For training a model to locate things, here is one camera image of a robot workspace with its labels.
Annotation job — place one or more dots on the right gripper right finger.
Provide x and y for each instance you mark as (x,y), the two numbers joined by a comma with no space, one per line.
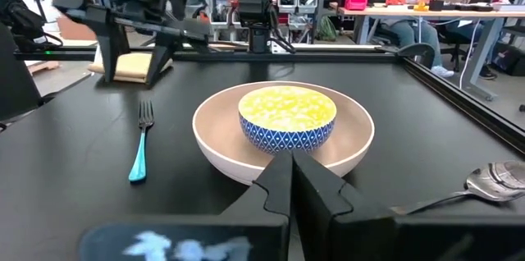
(348,228)

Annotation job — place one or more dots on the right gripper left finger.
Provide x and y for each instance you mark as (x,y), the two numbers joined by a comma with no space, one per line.
(246,232)

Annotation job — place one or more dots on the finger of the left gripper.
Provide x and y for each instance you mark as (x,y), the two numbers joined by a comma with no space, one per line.
(111,47)
(164,56)

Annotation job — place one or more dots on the brown napkin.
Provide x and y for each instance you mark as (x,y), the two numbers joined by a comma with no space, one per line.
(131,66)

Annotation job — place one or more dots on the silver metal spoon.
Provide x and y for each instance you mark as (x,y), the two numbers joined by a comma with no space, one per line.
(496,181)

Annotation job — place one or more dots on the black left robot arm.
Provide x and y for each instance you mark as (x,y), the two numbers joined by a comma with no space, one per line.
(254,6)

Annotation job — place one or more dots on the beige shallow plate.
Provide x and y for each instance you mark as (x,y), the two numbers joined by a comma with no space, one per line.
(217,138)

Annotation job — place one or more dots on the green bag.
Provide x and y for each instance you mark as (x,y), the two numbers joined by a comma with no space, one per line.
(326,29)

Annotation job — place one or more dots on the red plastic bin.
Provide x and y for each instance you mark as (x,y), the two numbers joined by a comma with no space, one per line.
(356,0)

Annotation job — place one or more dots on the wooden desk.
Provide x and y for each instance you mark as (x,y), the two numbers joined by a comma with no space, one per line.
(451,13)

